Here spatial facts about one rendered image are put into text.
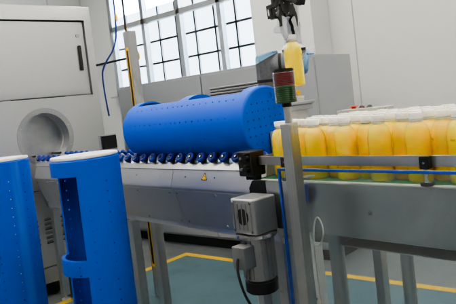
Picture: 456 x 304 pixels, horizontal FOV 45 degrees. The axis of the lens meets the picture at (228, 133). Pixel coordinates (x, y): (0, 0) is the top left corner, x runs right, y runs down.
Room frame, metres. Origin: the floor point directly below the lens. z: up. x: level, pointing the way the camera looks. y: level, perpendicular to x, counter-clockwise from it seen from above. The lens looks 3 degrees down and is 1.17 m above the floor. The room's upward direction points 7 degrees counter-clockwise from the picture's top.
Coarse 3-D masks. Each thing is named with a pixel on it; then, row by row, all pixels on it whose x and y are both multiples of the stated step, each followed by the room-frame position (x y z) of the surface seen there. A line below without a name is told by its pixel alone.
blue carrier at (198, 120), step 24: (192, 96) 2.44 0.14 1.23; (216, 96) 2.26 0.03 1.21; (240, 96) 2.13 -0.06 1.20; (264, 96) 2.16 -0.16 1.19; (144, 120) 2.58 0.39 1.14; (168, 120) 2.43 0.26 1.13; (192, 120) 2.30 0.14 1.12; (216, 120) 2.18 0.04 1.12; (240, 120) 2.07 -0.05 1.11; (264, 120) 2.15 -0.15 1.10; (144, 144) 2.61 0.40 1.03; (168, 144) 2.46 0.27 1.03; (192, 144) 2.34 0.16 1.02; (216, 144) 2.22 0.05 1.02; (240, 144) 2.12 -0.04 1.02; (264, 144) 2.14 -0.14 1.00
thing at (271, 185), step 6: (252, 180) 1.92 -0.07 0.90; (258, 180) 1.90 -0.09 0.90; (264, 180) 1.88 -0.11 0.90; (270, 180) 1.87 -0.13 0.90; (276, 180) 1.85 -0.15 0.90; (252, 186) 1.92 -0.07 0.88; (258, 186) 1.90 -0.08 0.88; (264, 186) 1.88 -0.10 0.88; (270, 186) 1.86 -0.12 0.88; (276, 186) 1.84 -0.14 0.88; (252, 192) 1.93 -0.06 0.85; (258, 192) 1.91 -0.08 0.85; (264, 192) 1.88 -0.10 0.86; (270, 192) 1.86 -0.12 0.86; (276, 192) 1.84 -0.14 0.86; (276, 198) 1.84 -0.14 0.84; (276, 204) 1.85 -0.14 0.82; (276, 210) 1.85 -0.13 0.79; (282, 222) 1.83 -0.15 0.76; (282, 228) 1.83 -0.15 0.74
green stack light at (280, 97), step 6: (276, 90) 1.58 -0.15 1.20; (282, 90) 1.57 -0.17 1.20; (288, 90) 1.57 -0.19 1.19; (294, 90) 1.58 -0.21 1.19; (276, 96) 1.58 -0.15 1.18; (282, 96) 1.57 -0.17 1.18; (288, 96) 1.57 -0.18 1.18; (294, 96) 1.58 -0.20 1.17; (276, 102) 1.59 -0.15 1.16; (282, 102) 1.57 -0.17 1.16
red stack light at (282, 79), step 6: (282, 72) 1.57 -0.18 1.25; (288, 72) 1.57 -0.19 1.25; (276, 78) 1.58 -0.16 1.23; (282, 78) 1.57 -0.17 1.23; (288, 78) 1.57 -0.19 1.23; (294, 78) 1.59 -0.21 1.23; (276, 84) 1.58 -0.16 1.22; (282, 84) 1.57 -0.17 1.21; (288, 84) 1.57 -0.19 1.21; (294, 84) 1.59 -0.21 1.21
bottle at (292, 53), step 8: (288, 40) 2.08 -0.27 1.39; (296, 40) 2.08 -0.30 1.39; (288, 48) 2.06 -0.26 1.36; (296, 48) 2.06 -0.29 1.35; (288, 56) 2.06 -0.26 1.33; (296, 56) 2.06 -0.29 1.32; (288, 64) 2.07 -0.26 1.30; (296, 64) 2.06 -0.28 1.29; (296, 72) 2.06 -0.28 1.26; (296, 80) 2.05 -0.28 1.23; (304, 80) 2.07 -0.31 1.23
